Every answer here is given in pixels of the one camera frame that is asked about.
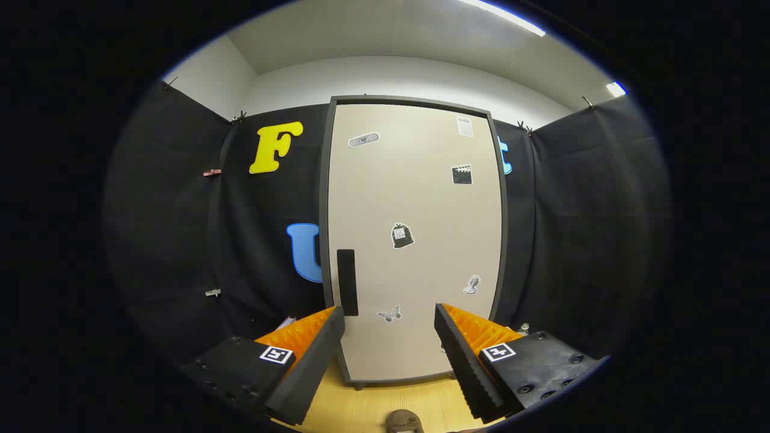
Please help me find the long ceiling light strip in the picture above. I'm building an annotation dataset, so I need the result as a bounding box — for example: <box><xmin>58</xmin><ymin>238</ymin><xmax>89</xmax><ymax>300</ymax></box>
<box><xmin>457</xmin><ymin>0</ymin><xmax>547</xmax><ymax>38</ymax></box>

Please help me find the brown fuzzy shoe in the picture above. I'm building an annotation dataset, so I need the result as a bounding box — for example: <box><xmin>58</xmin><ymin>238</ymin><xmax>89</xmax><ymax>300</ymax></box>
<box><xmin>385</xmin><ymin>409</ymin><xmax>425</xmax><ymax>433</ymax></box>

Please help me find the dark grey shoe cabinet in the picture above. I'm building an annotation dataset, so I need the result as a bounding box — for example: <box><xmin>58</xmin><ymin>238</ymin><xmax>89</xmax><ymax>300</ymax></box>
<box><xmin>319</xmin><ymin>94</ymin><xmax>509</xmax><ymax>392</ymax></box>

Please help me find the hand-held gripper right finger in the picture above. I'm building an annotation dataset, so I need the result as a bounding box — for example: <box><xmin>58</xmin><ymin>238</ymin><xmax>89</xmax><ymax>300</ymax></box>
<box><xmin>434</xmin><ymin>302</ymin><xmax>608</xmax><ymax>423</ymax></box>

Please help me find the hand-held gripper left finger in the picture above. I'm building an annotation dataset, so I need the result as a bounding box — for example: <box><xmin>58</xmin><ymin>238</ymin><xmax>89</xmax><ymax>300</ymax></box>
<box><xmin>180</xmin><ymin>306</ymin><xmax>347</xmax><ymax>426</ymax></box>

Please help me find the black backdrop cloth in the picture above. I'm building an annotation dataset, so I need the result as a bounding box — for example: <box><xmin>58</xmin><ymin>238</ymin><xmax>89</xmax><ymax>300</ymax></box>
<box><xmin>102</xmin><ymin>81</ymin><xmax>671</xmax><ymax>373</ymax></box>

